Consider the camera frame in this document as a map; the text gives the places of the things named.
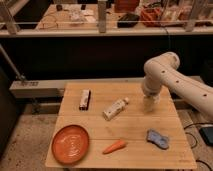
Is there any white plastic bottle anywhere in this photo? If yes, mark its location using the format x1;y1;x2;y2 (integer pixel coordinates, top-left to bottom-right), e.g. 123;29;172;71
103;97;129;121

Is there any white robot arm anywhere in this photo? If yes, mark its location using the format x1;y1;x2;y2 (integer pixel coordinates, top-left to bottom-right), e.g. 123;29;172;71
142;52;213;119

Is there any orange ceramic bowl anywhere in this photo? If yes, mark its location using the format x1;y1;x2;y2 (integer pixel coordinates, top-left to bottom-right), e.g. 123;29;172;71
51;125;89;165

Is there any blue crumpled cloth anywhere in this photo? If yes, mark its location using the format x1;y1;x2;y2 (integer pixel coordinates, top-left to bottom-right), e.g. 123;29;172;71
146;129;169;150

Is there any orange carrot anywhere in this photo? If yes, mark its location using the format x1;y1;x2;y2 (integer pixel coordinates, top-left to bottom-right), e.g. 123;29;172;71
103;140;127;154

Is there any black device on floor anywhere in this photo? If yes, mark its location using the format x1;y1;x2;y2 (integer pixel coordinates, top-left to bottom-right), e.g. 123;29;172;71
199;126;213;146

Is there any black bag on shelf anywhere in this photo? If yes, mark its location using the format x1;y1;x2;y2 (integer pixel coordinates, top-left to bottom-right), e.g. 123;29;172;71
117;13;139;28

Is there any orange object on shelf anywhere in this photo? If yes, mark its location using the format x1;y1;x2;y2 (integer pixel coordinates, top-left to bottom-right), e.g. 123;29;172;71
140;8;161;27

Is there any grey metal rail beam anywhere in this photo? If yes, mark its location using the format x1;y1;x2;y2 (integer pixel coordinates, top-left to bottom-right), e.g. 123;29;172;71
9;77;143;98

